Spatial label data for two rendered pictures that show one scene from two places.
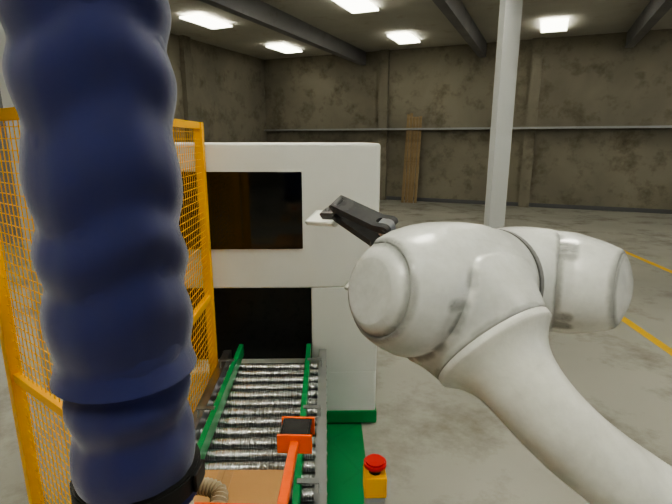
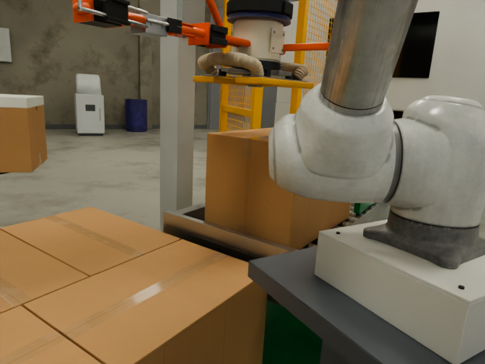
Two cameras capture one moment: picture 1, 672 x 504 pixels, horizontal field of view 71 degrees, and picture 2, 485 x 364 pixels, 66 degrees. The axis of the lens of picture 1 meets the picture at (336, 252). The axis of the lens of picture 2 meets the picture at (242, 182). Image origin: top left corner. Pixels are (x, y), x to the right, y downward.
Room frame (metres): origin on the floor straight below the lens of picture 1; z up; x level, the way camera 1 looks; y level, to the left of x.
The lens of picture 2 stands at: (-0.36, -0.40, 1.11)
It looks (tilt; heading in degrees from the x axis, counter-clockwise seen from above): 14 degrees down; 35
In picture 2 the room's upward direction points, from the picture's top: 3 degrees clockwise
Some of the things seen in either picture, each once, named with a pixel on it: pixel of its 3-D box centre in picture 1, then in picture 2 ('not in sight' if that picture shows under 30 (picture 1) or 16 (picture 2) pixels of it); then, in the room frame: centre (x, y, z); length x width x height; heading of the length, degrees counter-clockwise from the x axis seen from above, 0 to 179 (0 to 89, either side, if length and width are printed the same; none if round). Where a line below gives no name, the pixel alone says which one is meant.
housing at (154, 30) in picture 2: not in sight; (149, 25); (0.31, 0.39, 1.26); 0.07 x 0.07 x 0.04; 88
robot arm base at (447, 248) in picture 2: not in sight; (436, 227); (0.42, -0.31, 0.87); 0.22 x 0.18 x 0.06; 160
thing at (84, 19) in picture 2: not in sight; (99, 12); (0.17, 0.40, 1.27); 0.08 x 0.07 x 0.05; 178
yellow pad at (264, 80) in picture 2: not in sight; (278, 78); (0.77, 0.28, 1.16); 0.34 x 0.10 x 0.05; 178
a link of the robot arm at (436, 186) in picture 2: not in sight; (436, 157); (0.40, -0.29, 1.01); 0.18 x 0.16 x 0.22; 124
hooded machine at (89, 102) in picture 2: not in sight; (89, 105); (4.48, 7.32, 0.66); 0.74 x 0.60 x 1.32; 66
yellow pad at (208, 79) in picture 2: not in sight; (234, 77); (0.78, 0.47, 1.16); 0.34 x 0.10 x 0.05; 178
